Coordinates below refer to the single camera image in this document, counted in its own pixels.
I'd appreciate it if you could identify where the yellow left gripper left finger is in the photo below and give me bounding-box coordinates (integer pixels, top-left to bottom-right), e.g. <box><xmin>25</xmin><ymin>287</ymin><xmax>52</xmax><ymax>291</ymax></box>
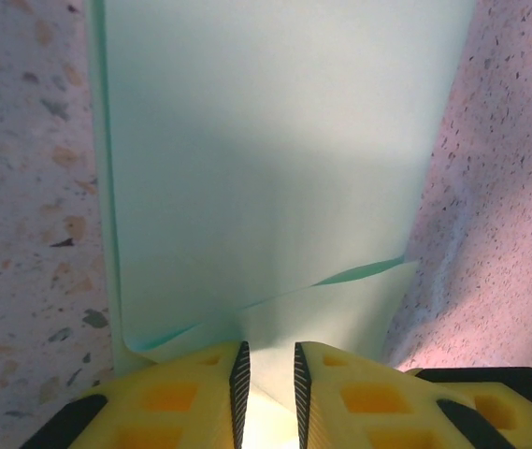
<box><xmin>20</xmin><ymin>340</ymin><xmax>252</xmax><ymax>449</ymax></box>

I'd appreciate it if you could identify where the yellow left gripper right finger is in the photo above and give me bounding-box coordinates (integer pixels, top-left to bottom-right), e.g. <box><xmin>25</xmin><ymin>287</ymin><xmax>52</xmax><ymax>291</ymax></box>
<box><xmin>293</xmin><ymin>340</ymin><xmax>517</xmax><ymax>449</ymax></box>

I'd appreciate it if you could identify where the light green paper sheet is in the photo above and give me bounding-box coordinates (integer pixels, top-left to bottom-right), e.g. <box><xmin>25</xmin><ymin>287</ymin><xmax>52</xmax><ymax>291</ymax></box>
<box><xmin>88</xmin><ymin>0</ymin><xmax>478</xmax><ymax>449</ymax></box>

